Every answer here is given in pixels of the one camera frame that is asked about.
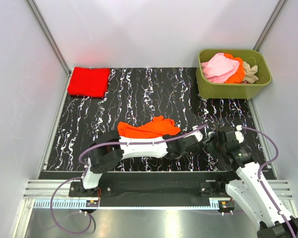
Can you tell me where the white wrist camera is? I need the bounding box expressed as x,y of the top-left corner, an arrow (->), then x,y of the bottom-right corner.
192,124 -> 206,133
235,125 -> 244,144

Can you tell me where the aluminium rail frame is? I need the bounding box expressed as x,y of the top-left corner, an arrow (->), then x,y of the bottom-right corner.
23,179 -> 294,210

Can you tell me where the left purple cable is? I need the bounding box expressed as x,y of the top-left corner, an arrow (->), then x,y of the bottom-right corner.
51,123 -> 207,235

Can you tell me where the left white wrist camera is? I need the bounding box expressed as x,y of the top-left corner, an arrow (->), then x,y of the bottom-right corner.
192,124 -> 206,133

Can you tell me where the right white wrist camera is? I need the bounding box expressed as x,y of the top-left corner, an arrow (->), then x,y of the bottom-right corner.
235,125 -> 244,144

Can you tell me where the orange t shirt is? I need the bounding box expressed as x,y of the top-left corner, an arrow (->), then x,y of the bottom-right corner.
117,116 -> 181,139
224,53 -> 245,84

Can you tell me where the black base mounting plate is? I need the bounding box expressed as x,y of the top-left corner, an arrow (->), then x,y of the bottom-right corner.
69,172 -> 234,208

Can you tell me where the orange t shirt in bin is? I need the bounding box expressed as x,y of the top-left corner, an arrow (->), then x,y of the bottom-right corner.
224,53 -> 245,84

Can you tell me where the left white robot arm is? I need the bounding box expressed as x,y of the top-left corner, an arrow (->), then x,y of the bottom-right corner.
79,126 -> 203,196

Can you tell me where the pink t shirt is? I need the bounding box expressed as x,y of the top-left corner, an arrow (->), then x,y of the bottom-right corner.
201,53 -> 240,84

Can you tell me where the aluminium corner post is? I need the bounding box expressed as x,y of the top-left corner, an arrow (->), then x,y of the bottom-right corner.
253,0 -> 288,52
25,0 -> 71,75

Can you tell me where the purple cable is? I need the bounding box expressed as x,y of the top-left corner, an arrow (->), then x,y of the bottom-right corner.
51,123 -> 207,235
240,125 -> 298,238

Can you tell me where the beige t shirt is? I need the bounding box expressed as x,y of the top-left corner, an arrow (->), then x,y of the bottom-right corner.
242,61 -> 258,84

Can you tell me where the folded red t shirt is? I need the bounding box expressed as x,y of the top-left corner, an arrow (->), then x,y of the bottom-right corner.
67,67 -> 111,98

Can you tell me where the olive green plastic bin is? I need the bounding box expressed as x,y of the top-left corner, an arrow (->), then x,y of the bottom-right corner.
196,49 -> 272,100

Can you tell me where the right aluminium corner post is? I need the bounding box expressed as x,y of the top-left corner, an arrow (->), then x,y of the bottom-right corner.
253,0 -> 288,52

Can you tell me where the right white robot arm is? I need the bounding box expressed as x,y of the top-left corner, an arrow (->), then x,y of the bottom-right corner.
203,125 -> 298,238

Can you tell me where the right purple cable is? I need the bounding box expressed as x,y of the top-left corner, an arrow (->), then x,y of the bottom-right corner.
240,125 -> 298,238

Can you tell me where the black marble pattern mat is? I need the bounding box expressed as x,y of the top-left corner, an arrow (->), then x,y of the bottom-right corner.
44,67 -> 265,172

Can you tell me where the left aluminium corner post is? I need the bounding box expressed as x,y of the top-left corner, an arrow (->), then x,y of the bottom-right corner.
25,0 -> 71,75

